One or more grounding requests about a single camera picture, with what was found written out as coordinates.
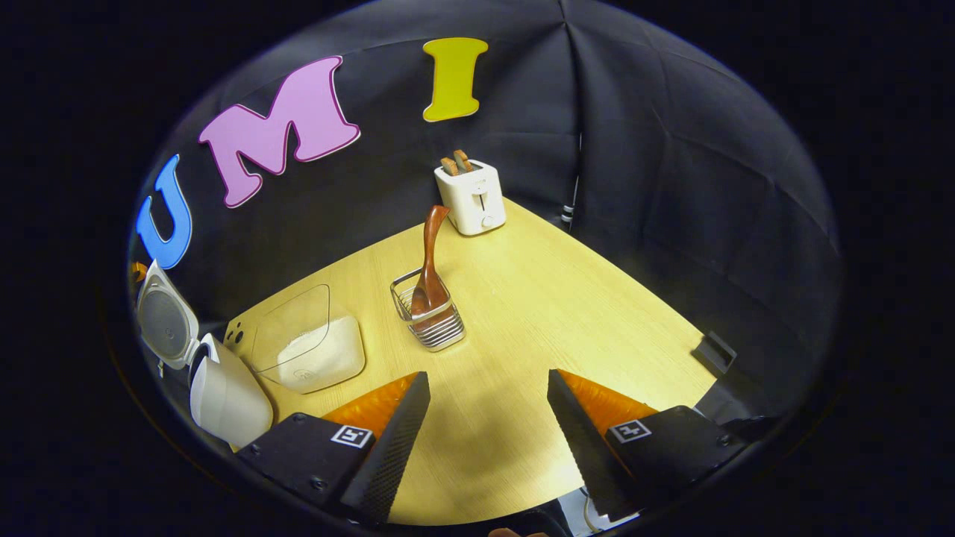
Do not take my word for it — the white toaster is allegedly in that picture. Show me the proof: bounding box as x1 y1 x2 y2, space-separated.
434 160 507 237

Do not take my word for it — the white device with cable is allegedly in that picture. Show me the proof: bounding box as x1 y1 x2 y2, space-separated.
556 485 642 535

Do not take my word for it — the grey backdrop cable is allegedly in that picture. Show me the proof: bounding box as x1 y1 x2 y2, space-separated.
560 134 584 224

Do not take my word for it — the clear plastic rice box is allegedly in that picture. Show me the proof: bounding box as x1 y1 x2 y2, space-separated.
250 283 367 395

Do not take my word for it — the black backdrop cloth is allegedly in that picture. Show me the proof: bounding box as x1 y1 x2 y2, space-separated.
127 0 845 448

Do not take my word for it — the small black bracket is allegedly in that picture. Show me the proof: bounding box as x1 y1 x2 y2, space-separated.
690 330 739 377

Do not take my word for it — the white rice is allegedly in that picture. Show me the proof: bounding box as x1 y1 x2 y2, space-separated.
276 317 365 389

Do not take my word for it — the brown wooden spoon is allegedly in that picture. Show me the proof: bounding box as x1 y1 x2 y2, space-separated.
410 205 452 318

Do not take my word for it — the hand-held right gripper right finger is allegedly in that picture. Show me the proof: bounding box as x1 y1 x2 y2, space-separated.
547 369 749 523

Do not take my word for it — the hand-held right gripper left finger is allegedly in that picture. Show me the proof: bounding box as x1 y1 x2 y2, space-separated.
235 371 432 527

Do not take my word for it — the white rice cooker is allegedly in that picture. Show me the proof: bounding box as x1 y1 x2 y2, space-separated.
134 261 275 448

